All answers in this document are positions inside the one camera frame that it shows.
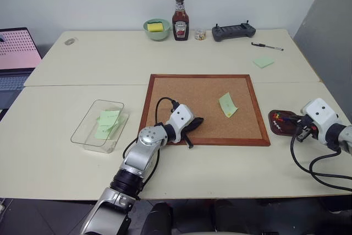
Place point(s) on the curled green sticky note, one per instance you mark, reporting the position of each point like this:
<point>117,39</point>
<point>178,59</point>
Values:
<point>227,105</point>

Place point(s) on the yellow sponge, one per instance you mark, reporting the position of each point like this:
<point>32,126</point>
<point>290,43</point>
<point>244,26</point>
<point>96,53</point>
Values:
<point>155,27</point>

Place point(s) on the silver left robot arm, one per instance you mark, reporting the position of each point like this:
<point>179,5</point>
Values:
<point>143,152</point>

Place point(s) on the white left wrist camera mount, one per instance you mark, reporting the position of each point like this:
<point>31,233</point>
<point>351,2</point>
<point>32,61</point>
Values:
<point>181,118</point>

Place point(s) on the ketchup bottle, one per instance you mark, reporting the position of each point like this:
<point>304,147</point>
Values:
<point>180,23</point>

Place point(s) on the cork board with wooden frame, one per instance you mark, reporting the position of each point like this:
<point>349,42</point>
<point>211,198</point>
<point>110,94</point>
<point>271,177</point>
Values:
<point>203,100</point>

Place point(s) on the blue pushpin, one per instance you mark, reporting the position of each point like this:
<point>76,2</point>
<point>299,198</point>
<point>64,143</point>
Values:
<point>286,119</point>

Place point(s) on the green sticky note pad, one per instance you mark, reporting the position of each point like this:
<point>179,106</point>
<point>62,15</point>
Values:
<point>264,62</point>

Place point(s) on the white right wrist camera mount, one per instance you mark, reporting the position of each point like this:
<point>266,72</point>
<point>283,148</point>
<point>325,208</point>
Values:
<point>319,111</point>

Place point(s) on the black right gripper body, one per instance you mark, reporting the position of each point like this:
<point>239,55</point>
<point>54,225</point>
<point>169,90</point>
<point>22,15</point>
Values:
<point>306,129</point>

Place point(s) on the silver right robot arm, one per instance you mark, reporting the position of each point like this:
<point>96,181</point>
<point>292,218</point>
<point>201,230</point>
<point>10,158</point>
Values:
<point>341,136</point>

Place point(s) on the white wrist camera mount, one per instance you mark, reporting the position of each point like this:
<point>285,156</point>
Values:
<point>319,111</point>
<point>181,118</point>

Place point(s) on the black game controller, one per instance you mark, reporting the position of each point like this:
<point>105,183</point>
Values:
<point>233,32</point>

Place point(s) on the dark rounded shape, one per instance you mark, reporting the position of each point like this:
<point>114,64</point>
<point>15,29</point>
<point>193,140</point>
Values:
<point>160,218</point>

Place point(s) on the small clear glass jar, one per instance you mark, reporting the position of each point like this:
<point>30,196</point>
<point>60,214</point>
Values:
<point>200,34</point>

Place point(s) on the green note with writing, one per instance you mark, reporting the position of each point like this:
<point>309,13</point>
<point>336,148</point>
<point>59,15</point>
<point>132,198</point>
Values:
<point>104,131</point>
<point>109,118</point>

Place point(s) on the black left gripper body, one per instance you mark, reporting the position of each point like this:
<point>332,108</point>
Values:
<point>192,126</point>

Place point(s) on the black pen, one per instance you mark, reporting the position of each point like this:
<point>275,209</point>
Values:
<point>266,46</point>

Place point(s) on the laptop with pink screen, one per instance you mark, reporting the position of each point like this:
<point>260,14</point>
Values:
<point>15,61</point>

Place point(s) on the dark brown tray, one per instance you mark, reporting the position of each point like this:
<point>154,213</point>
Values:
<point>284,125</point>

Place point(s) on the clear plastic box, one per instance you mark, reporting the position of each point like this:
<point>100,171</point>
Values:
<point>100,126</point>

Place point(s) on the pale green bowl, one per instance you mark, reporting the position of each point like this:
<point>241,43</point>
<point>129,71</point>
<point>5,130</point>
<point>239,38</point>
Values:
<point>156,34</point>

